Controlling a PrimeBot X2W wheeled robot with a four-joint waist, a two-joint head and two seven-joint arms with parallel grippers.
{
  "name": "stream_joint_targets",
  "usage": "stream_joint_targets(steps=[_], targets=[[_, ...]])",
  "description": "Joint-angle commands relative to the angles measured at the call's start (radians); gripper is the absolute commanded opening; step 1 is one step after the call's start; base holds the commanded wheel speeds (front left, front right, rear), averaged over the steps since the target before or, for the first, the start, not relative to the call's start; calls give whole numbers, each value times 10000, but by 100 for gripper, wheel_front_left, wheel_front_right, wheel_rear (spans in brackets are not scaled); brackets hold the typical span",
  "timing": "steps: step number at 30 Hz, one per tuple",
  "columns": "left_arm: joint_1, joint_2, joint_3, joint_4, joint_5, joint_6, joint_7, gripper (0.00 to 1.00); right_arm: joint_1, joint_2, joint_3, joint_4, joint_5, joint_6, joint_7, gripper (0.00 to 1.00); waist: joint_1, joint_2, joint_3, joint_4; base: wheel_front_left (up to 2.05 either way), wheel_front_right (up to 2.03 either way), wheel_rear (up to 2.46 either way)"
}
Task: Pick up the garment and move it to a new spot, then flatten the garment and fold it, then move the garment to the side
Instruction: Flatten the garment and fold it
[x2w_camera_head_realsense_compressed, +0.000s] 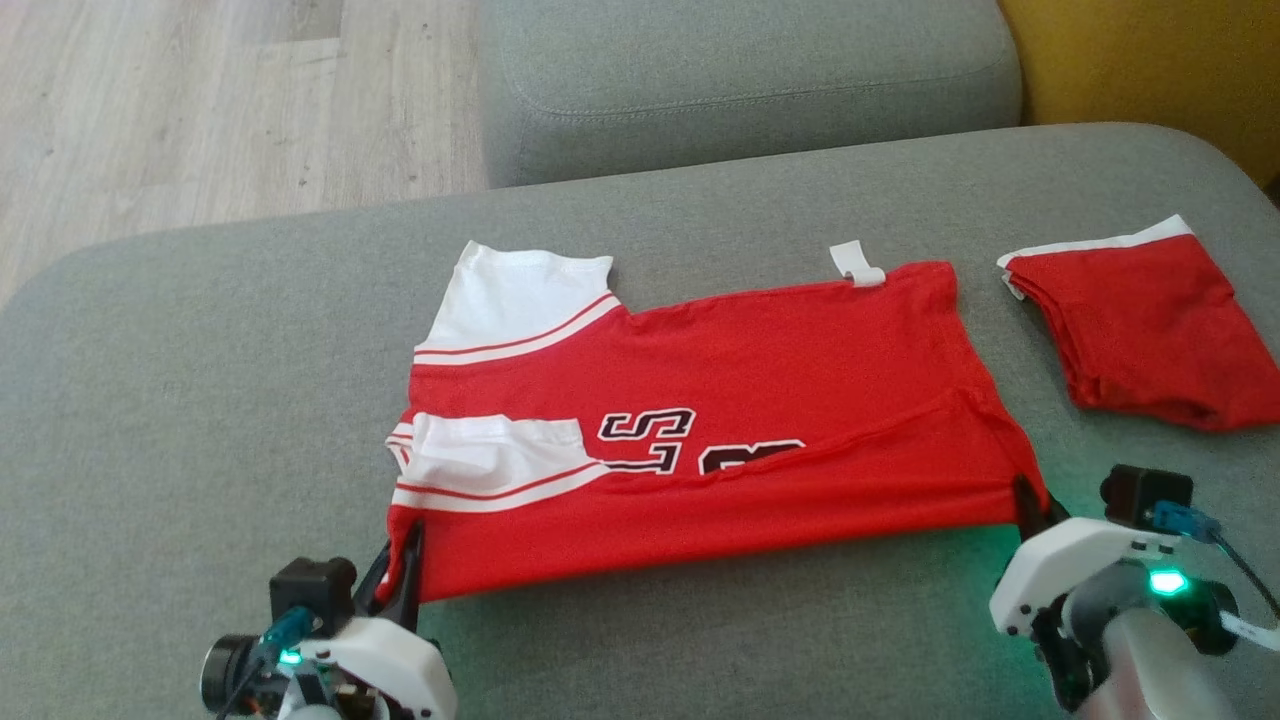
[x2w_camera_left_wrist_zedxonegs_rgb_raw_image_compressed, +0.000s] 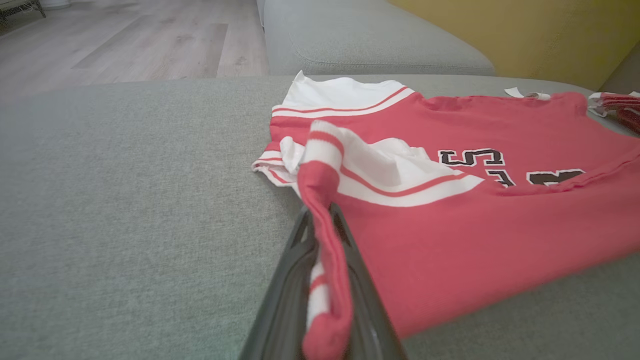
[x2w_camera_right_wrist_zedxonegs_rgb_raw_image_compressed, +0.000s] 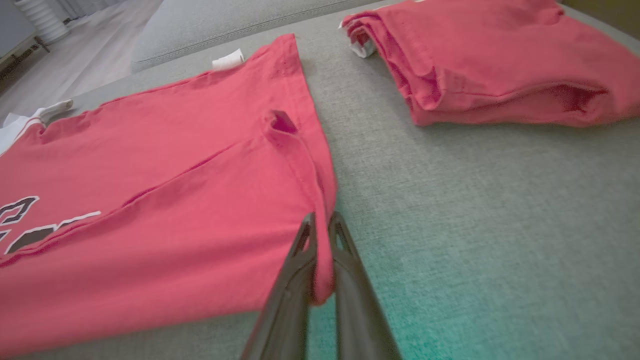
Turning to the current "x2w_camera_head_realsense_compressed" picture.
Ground red shorts white side stripe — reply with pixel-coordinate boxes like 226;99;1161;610
996;214;1280;434

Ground red jersey shirt white sleeves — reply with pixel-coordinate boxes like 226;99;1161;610
385;239;1052;607

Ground wide yellow sofa backrest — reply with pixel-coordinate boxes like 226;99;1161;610
997;0;1280;191

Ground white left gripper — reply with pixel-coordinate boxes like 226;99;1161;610
279;520;459;720

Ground large grey sofa seat cushion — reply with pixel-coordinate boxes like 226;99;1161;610
0;122;1280;720

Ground white cable label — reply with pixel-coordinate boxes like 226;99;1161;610
1219;609;1280;653

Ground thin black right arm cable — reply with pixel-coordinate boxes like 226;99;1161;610
1208;530;1280;621

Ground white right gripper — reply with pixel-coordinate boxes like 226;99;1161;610
989;476;1188;638

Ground medium grey sofa seat cushion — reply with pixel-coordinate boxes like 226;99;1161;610
478;0;1027;190

